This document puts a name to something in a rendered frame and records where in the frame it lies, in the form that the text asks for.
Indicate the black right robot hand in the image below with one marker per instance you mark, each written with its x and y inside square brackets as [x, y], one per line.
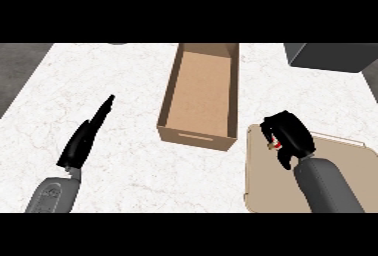
[290, 133]

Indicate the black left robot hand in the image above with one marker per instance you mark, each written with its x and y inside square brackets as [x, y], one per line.
[83, 141]

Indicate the red and white cupcake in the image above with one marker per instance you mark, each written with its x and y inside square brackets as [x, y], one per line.
[275, 143]

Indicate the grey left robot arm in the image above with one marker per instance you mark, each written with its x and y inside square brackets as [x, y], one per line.
[55, 194]

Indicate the beige tray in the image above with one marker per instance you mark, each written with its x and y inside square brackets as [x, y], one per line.
[275, 186]

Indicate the brown cardboard box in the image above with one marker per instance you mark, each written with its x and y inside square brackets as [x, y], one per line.
[200, 96]

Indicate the dark grey appliance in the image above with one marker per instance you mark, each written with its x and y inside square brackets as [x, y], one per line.
[327, 56]

